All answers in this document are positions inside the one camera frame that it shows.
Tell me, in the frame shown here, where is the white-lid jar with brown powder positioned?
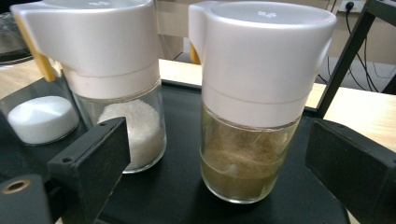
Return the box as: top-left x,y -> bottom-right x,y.
188,0 -> 338,205

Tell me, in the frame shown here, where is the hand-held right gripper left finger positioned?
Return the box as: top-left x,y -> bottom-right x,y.
47,116 -> 132,224

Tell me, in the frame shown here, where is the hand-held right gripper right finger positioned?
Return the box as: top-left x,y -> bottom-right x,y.
304,118 -> 396,224

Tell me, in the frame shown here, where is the bundle of black cables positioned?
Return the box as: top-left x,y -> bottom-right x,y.
317,2 -> 394,94

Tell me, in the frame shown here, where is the black metal two-tier rack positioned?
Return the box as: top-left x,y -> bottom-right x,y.
0,0 -> 396,224

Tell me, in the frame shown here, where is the white power strip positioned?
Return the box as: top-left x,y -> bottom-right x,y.
337,0 -> 367,14

